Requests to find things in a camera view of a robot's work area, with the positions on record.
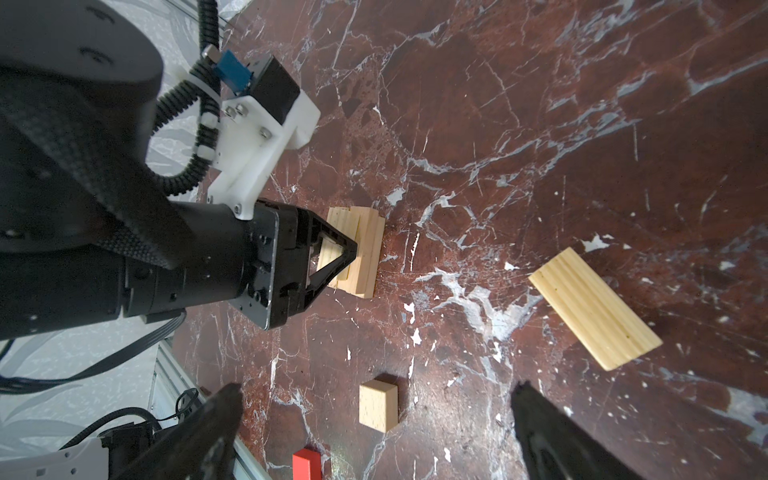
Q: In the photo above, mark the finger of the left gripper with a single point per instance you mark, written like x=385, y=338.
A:
x=312, y=253

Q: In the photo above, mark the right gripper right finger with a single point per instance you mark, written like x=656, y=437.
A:
x=555, y=447

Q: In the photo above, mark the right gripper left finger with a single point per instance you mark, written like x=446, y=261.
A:
x=199, y=447

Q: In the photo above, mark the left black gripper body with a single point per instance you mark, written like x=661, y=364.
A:
x=229, y=260

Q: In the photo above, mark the wood block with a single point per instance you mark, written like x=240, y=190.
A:
x=366, y=227
x=605, y=325

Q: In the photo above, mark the red cube block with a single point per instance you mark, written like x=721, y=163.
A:
x=307, y=465

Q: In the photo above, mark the small wood cube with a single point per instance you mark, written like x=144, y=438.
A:
x=378, y=405

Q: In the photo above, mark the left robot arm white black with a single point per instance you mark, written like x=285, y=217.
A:
x=120, y=200

